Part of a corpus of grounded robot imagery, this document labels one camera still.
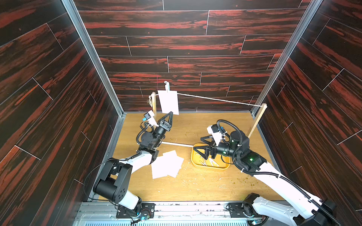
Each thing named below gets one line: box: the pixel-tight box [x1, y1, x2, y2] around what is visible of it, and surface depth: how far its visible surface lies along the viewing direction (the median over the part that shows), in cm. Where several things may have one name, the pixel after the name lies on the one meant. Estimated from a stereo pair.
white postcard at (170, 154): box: [162, 149, 178, 159], surface depth 98 cm
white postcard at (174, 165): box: [166, 155, 184, 178], surface depth 93 cm
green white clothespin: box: [164, 80, 170, 93], surface depth 63 cm
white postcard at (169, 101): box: [157, 90, 180, 115], surface depth 68 cm
